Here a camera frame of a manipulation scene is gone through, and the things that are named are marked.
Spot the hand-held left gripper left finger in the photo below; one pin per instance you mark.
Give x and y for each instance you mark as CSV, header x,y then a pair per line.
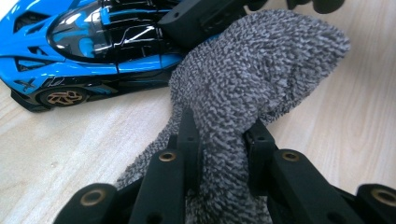
x,y
190,137

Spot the grey terry cloth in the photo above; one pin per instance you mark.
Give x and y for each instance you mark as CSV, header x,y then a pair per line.
x,y
249,71

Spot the blue and black toy car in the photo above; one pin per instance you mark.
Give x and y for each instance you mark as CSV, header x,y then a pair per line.
x,y
77,46

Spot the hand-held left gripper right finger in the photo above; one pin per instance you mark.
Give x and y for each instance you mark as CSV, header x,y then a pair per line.
x,y
258,146

